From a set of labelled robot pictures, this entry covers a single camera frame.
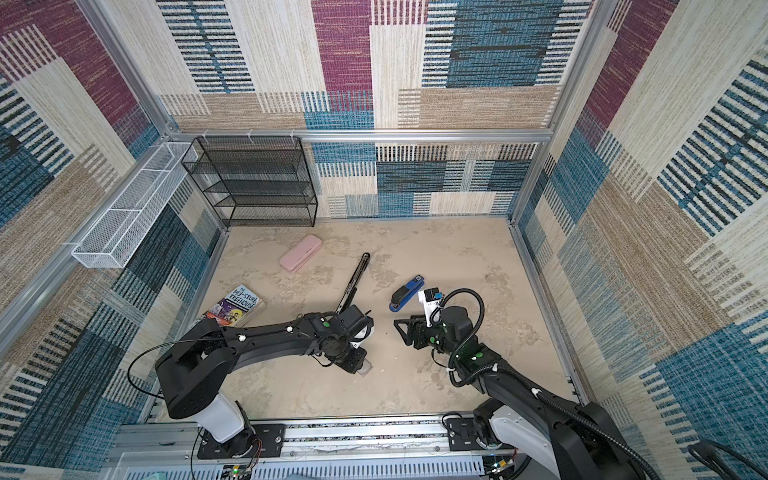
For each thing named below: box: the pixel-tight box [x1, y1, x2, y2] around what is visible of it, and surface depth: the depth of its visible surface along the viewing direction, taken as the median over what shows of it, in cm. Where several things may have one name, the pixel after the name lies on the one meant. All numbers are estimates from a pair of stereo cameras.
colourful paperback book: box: [206, 284, 267, 328], surface depth 96 cm
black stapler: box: [335, 252, 371, 314], surface depth 103 cm
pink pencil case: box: [279, 234, 323, 273], surface depth 111 cm
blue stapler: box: [389, 274, 425, 312], surface depth 98 cm
